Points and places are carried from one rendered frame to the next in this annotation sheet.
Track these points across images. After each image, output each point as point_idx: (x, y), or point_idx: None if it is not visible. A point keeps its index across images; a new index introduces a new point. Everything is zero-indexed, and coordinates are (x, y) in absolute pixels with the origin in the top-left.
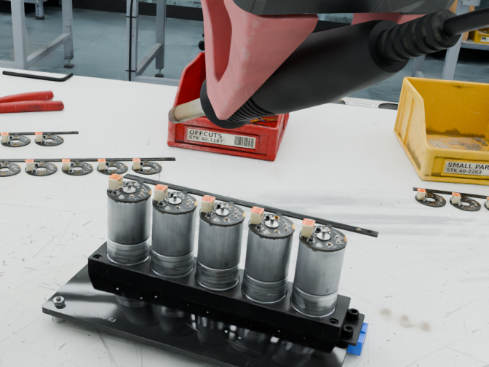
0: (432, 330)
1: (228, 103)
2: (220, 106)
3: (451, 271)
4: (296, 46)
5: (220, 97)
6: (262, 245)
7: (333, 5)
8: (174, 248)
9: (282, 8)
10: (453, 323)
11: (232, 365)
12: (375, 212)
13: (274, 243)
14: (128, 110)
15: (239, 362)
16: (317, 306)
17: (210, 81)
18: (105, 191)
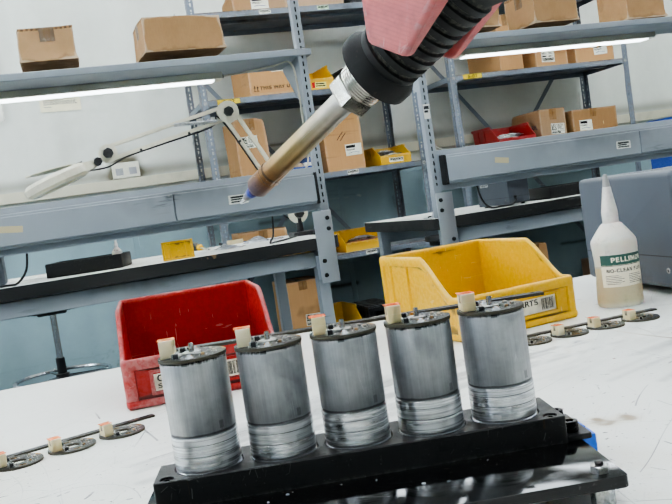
0: (639, 416)
1: (431, 1)
2: (410, 24)
3: (590, 378)
4: None
5: (411, 6)
6: (422, 339)
7: None
8: (292, 406)
9: None
10: (651, 405)
11: (473, 502)
12: None
13: (437, 331)
14: (38, 405)
15: (480, 497)
16: (522, 401)
17: (379, 7)
18: (84, 465)
